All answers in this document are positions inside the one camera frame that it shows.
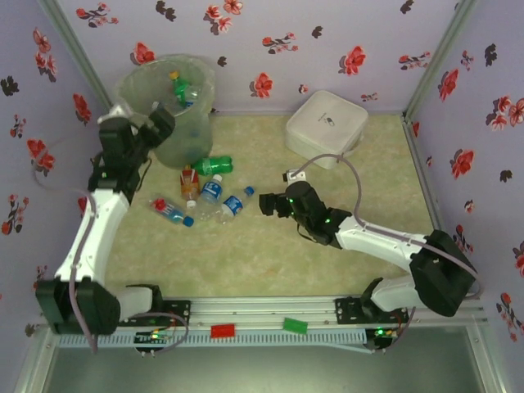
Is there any aluminium table side rail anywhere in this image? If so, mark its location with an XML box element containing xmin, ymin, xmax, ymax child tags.
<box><xmin>403</xmin><ymin>117</ymin><xmax>446</xmax><ymax>233</ymax></box>

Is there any green plastic tag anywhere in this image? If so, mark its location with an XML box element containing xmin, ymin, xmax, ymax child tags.
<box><xmin>282</xmin><ymin>316</ymin><xmax>309</xmax><ymax>336</ymax></box>

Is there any grey metal shelf panel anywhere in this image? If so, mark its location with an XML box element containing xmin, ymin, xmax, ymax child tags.
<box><xmin>40</xmin><ymin>325</ymin><xmax>488</xmax><ymax>393</ymax></box>

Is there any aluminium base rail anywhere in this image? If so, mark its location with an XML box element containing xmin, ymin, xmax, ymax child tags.
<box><xmin>40</xmin><ymin>295</ymin><xmax>489</xmax><ymax>328</ymax></box>

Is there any grey right arm cable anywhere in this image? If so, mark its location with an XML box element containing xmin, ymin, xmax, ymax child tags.
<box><xmin>298</xmin><ymin>153</ymin><xmax>484</xmax><ymax>355</ymax></box>

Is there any crushed clear plastic bottle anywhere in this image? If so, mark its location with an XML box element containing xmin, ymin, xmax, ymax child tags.
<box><xmin>195</xmin><ymin>201</ymin><xmax>224</xmax><ymax>223</ymax></box>

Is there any blue label bottle white cap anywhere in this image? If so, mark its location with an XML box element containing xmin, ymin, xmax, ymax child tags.
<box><xmin>199</xmin><ymin>174</ymin><xmax>224</xmax><ymax>206</ymax></box>

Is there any translucent grey waste bin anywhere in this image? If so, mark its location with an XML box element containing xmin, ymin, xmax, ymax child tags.
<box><xmin>116</xmin><ymin>56</ymin><xmax>215</xmax><ymax>169</ymax></box>

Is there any white slotted cable duct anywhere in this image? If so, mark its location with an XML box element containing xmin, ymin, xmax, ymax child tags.
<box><xmin>55</xmin><ymin>330</ymin><xmax>368</xmax><ymax>350</ymax></box>

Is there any red plastic tag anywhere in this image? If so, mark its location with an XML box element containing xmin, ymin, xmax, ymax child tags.
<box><xmin>210</xmin><ymin>323</ymin><xmax>238</xmax><ymax>339</ymax></box>

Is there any crushed green soda bottle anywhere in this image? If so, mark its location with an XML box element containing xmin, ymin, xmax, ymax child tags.
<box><xmin>191</xmin><ymin>155</ymin><xmax>235</xmax><ymax>176</ymax></box>

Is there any white lidded plastic box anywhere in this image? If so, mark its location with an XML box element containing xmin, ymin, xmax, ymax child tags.
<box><xmin>285</xmin><ymin>89</ymin><xmax>369</xmax><ymax>171</ymax></box>

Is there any aluminium frame leg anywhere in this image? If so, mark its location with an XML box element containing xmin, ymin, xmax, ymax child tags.
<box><xmin>14</xmin><ymin>327</ymin><xmax>58</xmax><ymax>393</ymax></box>
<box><xmin>466</xmin><ymin>323</ymin><xmax>511</xmax><ymax>393</ymax></box>

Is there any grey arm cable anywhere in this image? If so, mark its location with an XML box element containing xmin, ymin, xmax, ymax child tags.
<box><xmin>298</xmin><ymin>153</ymin><xmax>484</xmax><ymax>355</ymax></box>
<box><xmin>31</xmin><ymin>138</ymin><xmax>192</xmax><ymax>355</ymax></box>

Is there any grey left arm cable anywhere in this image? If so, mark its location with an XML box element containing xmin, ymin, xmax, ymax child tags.
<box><xmin>31</xmin><ymin>138</ymin><xmax>192</xmax><ymax>355</ymax></box>

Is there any aluminium frame post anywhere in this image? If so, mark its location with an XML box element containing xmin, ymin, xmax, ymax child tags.
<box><xmin>36</xmin><ymin>0</ymin><xmax>120</xmax><ymax>124</ymax></box>
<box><xmin>403</xmin><ymin>0</ymin><xmax>481</xmax><ymax>124</ymax></box>

